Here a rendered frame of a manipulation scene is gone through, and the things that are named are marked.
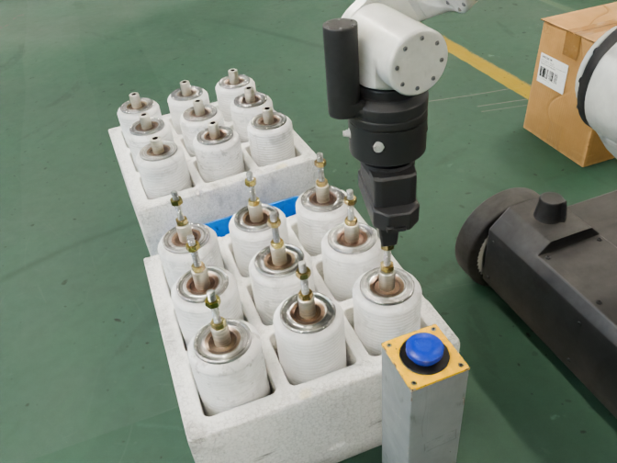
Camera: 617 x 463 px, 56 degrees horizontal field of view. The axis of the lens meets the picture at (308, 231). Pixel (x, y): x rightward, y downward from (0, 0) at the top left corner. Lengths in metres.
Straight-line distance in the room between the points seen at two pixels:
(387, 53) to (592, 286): 0.53
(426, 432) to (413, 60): 0.40
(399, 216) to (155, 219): 0.64
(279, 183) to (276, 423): 0.58
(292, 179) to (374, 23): 0.68
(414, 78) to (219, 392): 0.45
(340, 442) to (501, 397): 0.28
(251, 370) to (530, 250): 0.49
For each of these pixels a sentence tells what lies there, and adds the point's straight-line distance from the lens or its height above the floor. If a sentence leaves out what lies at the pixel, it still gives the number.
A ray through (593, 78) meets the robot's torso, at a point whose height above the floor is 0.52.
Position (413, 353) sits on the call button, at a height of 0.33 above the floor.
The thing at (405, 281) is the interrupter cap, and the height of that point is 0.25.
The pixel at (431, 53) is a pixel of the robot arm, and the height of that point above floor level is 0.60.
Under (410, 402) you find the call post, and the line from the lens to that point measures 0.65.
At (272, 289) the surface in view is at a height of 0.24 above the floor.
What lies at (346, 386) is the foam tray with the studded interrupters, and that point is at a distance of 0.80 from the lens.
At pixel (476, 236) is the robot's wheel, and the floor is 0.15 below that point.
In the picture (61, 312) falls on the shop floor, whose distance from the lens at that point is 1.29.
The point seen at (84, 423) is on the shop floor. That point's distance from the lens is 1.09.
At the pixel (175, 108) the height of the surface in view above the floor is 0.24.
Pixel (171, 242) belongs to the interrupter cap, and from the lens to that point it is 0.95.
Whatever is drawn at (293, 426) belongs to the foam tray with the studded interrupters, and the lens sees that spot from 0.83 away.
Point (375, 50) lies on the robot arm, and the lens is 0.59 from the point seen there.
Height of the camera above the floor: 0.82
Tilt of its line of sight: 38 degrees down
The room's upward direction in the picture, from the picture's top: 6 degrees counter-clockwise
